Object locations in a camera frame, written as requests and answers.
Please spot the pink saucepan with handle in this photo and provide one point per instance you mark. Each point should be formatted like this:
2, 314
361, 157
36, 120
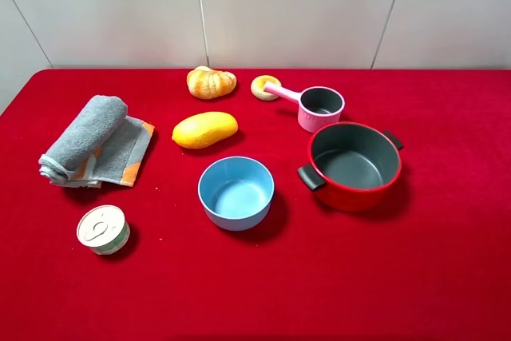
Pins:
318, 106

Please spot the white tin can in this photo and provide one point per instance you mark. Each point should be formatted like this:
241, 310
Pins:
104, 230

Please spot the peeled orange toy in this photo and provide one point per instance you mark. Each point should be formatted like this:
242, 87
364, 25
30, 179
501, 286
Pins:
206, 83

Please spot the yellow mango toy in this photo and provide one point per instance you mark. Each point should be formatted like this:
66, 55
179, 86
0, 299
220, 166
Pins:
204, 129

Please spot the blue bowl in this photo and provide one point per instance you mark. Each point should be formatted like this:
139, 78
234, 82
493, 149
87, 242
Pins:
236, 192

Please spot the red pot black handles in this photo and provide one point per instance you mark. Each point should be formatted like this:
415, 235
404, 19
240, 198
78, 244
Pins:
351, 166

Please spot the grey rolled towel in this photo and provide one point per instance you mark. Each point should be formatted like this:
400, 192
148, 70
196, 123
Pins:
102, 144

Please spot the beige ring donut toy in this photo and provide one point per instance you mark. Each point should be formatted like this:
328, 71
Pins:
257, 87

